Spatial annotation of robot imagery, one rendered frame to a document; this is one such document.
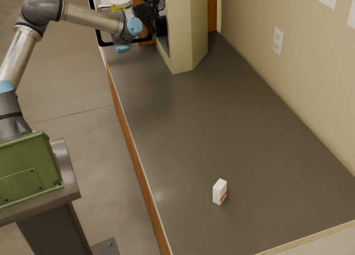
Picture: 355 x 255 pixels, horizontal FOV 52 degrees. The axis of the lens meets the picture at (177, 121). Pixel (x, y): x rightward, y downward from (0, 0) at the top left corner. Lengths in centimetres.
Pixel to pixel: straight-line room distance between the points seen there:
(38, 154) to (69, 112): 209
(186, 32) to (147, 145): 62
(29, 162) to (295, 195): 90
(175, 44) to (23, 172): 92
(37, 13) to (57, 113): 192
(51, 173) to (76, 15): 64
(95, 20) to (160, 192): 76
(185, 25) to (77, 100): 193
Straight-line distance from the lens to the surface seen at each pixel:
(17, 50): 159
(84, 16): 158
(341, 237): 136
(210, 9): 222
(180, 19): 175
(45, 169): 133
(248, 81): 181
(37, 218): 153
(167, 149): 144
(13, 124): 134
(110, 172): 270
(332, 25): 139
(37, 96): 370
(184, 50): 182
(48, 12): 155
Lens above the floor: 195
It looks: 40 degrees down
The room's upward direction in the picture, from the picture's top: 4 degrees counter-clockwise
